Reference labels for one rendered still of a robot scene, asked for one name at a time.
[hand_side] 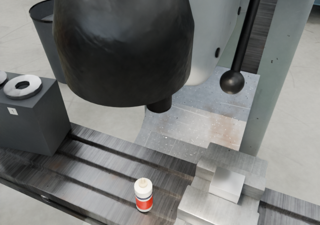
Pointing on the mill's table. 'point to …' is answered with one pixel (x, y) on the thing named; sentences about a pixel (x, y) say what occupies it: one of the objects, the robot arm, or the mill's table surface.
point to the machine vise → (220, 153)
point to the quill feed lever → (242, 46)
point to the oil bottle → (144, 194)
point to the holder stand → (32, 113)
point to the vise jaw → (213, 210)
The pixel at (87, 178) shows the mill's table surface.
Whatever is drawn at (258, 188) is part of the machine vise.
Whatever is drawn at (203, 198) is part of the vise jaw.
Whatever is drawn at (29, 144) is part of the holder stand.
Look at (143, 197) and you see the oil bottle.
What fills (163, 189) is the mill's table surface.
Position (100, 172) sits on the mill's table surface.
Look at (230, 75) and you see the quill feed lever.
